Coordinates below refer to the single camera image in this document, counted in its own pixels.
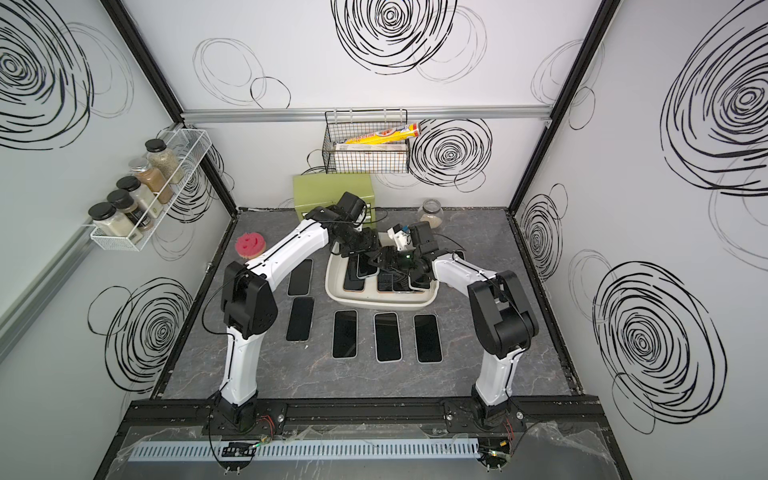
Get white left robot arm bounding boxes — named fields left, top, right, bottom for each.
left=216, top=192, right=379, bottom=433

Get black wire wall basket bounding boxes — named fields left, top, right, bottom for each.
left=321, top=108, right=410, bottom=174

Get clear wall spice shelf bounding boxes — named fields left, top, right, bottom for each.
left=89, top=129, right=216, bottom=261

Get green metal drawer toolbox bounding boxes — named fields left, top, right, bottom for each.
left=293, top=173, right=375, bottom=220

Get white box in basket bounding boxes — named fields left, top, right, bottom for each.
left=333, top=142, right=409, bottom=153

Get grey slotted cable duct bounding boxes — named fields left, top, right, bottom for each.
left=128, top=438, right=481, bottom=463

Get glass jar with powder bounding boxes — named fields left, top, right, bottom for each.
left=418, top=199, right=443, bottom=230

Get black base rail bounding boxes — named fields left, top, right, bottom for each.
left=121, top=395, right=606, bottom=436

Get spice jar brown contents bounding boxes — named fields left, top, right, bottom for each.
left=128, top=157, right=173, bottom=205

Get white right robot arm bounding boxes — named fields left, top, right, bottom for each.
left=376, top=222, right=539, bottom=428

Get spice jar dark contents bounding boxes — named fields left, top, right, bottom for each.
left=107, top=189, right=152, bottom=231

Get spice jar black lid rear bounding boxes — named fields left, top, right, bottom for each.
left=145, top=138, right=184, bottom=184

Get spice jar white contents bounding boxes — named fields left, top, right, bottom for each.
left=116, top=176, right=162, bottom=219

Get white plastic storage box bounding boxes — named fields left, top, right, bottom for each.
left=325, top=241, right=440, bottom=311

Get spice jar black lid front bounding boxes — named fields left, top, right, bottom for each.
left=88, top=202, right=135, bottom=237

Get spice jar black lid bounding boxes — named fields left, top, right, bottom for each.
left=145, top=138, right=184, bottom=184
left=88, top=202, right=135, bottom=237

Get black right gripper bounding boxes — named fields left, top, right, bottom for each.
left=369, top=246, right=422, bottom=275

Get pink smiley sponge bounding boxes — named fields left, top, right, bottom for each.
left=235, top=232, right=266, bottom=260

